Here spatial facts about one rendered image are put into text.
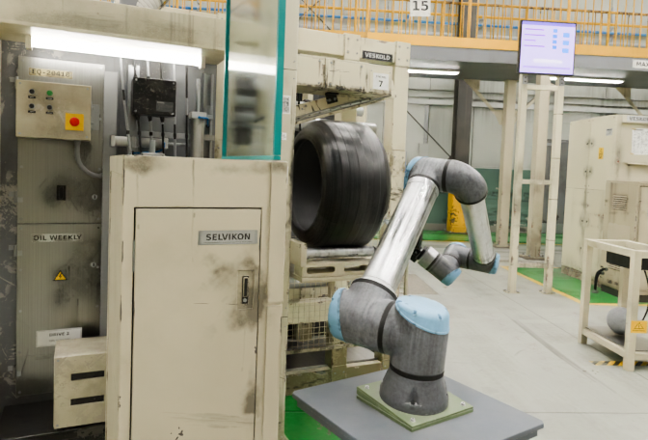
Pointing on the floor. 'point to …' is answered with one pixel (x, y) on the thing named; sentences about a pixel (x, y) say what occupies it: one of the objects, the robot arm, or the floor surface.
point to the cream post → (288, 151)
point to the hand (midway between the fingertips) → (388, 220)
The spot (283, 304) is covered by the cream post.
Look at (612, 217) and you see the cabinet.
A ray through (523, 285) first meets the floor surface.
